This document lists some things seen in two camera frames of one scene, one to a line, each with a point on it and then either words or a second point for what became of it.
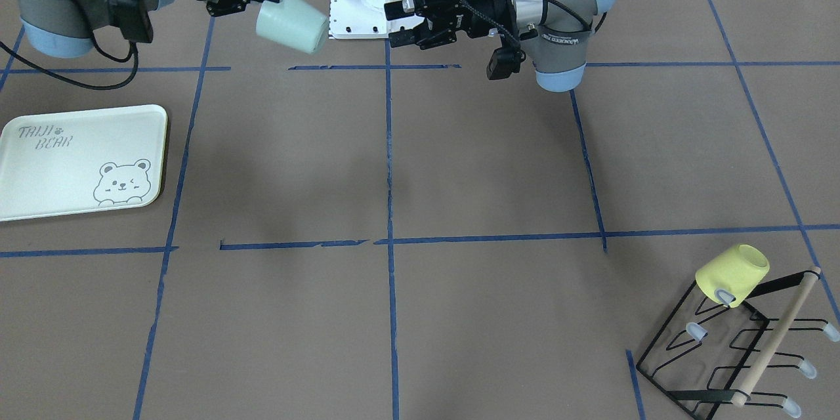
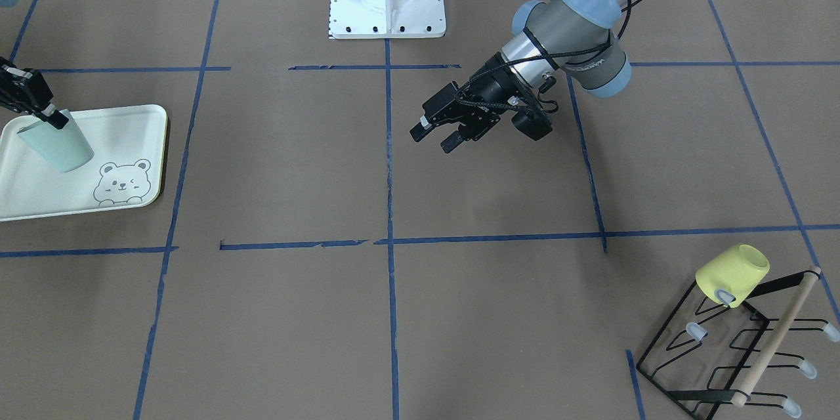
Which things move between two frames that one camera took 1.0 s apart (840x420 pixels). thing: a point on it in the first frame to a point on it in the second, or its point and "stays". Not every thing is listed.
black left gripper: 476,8 to 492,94
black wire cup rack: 709,355 stays
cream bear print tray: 82,162 stays
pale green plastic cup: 293,23 to 65,147
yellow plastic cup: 737,271 stays
